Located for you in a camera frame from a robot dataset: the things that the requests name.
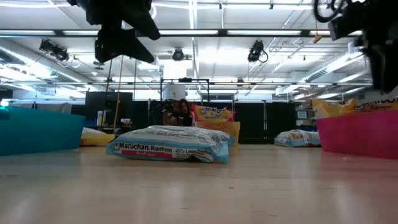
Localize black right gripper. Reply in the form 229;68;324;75
357;0;398;94

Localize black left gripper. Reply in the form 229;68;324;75
93;0;162;63

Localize red plastic bin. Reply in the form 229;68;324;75
316;108;398;161

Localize blue Maruchan noodle pack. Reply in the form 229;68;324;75
274;129;322;148
106;124;236;165

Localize blue plastic bin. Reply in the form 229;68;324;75
0;105;86;157

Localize round black ceiling device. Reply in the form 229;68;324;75
172;47;185;62

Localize white cylinder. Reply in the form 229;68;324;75
162;84;187;101

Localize black monitor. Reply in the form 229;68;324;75
85;91;134;130

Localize dark background equipment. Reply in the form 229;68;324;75
150;98;180;127

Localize cluttered background shelf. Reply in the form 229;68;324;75
295;105;318;131

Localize person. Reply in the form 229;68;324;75
177;98;194;127

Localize black curtain partition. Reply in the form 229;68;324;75
70;100;297;145

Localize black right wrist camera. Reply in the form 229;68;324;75
328;9;363;41

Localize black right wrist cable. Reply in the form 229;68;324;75
313;0;343;23

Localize hanging black device with cable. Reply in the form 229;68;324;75
247;39;269;64

